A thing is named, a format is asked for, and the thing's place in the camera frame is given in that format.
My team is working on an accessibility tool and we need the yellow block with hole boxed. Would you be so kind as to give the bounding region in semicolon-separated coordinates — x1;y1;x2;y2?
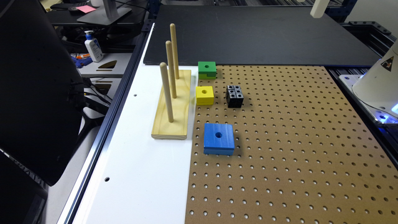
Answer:
196;86;214;106

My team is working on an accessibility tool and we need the blue block with hole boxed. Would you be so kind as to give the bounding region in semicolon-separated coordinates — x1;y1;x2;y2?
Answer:
203;123;235;156

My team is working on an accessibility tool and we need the middle wooden peg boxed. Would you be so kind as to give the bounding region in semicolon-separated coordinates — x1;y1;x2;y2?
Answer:
165;40;177;98

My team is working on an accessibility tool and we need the front wooden peg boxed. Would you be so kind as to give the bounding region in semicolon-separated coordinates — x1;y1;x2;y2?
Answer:
160;62;174;123

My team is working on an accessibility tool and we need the rear wooden peg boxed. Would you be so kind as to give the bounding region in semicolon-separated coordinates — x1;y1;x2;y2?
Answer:
170;23;180;79

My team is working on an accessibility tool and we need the silver monitor stand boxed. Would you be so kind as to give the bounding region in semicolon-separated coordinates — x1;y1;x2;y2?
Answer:
77;0;131;26

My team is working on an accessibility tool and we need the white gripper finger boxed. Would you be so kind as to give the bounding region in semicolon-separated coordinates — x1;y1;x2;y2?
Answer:
310;0;329;18

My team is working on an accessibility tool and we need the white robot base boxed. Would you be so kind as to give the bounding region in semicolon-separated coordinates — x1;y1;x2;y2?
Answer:
339;43;397;125

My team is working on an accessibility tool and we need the blue tool on desk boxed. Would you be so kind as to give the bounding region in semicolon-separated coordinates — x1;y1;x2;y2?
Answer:
72;57;93;68

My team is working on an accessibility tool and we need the white lotion pump bottle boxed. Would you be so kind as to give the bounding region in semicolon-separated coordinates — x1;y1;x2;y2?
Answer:
85;30;104;62

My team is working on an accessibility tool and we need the pink sticky note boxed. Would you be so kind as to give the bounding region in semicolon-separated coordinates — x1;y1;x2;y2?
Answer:
76;5;96;14

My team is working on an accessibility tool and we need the black monitor back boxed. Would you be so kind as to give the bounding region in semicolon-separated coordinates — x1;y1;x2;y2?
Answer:
1;0;85;185

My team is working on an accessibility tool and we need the green block with hole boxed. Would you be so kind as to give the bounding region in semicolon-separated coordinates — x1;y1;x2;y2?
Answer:
198;62;216;80

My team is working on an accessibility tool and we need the wooden peg base board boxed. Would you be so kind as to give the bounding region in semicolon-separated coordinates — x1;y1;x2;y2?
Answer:
151;70;191;140

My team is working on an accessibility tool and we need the black mat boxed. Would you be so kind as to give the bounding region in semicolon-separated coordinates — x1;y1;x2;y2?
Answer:
144;6;379;66

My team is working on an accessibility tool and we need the wooden peg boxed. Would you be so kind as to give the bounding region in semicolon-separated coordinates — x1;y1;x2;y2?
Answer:
170;23;180;79
165;40;177;98
160;62;174;123

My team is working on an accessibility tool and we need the brown pegboard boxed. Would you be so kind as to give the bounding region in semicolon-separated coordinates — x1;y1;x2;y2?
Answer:
185;65;397;223

